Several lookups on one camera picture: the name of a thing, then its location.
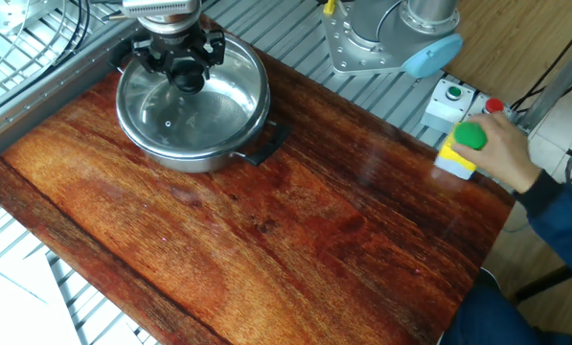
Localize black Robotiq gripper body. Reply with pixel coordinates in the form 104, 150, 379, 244
146, 21, 211, 74

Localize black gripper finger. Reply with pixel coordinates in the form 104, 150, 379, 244
199, 30, 227, 74
130, 37, 172, 76

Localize glass lid with black knob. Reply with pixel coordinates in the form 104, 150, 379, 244
116, 31, 271, 159

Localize yellow box with green button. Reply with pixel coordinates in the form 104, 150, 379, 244
432, 122, 488, 181

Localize person's right forearm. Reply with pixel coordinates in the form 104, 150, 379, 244
514, 170, 572, 288

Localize stainless steel pot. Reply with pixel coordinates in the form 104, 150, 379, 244
115, 31, 291, 173

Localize person's right hand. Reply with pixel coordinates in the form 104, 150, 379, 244
450, 112, 543, 195

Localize silver robot mounting plate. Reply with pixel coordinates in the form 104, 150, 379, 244
321, 11, 411, 78

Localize perforated metal plate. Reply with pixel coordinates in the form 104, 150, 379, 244
0, 0, 59, 37

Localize wood pattern table mat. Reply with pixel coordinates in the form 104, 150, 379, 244
0, 16, 515, 345

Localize white box with green button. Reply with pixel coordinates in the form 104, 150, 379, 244
420, 79, 476, 134

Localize white box with red button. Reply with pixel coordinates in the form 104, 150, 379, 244
462, 93, 515, 127

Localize white paper sheet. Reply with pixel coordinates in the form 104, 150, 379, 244
0, 243, 83, 345

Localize person's leg blue trousers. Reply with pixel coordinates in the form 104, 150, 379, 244
438, 267, 572, 345

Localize black cables beside rail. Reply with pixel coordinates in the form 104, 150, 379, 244
50, 0, 93, 66

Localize grey aluminium frame rail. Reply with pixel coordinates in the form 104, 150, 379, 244
0, 16, 141, 169

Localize black floor cables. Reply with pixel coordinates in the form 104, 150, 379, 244
509, 16, 572, 112

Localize aluminium post beside button boxes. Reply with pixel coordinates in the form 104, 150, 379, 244
518, 31, 572, 131

